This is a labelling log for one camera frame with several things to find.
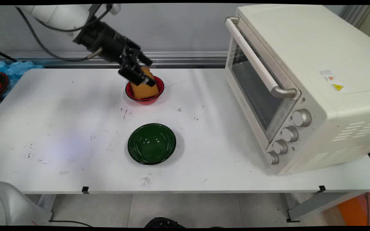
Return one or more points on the grey rounded machine base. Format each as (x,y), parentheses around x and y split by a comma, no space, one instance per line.
(10,205)

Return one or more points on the blue plastic wrap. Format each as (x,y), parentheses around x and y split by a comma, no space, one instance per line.
(19,68)

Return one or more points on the aluminium rail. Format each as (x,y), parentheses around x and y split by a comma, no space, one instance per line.
(178,59)

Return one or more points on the silver oven knob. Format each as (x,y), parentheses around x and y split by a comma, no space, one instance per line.
(272,158)
(290,133)
(280,146)
(301,117)

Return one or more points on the white toaster oven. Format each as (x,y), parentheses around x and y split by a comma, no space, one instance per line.
(326,48)

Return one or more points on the orange sponge block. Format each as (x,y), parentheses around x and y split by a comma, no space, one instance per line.
(144,91)

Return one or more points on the grey table leg frame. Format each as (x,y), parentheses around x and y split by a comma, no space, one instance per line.
(316,203)

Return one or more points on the orange floor object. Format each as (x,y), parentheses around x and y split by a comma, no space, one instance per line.
(353,211)

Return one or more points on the black floor object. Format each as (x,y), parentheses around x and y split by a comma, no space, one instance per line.
(164,223)

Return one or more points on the black table edge clip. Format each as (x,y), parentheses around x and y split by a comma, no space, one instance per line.
(85,190)
(322,188)

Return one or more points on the dark green glass bowl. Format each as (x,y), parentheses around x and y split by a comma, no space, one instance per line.
(152,144)

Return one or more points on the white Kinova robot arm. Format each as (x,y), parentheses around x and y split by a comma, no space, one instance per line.
(59,14)

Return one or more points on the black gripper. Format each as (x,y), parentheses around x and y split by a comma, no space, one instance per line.
(108,40)

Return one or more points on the red bowl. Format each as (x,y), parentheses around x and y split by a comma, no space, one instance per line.
(154,98)

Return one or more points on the white translucent fridge drawer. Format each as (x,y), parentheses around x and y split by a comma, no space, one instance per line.
(252,83)

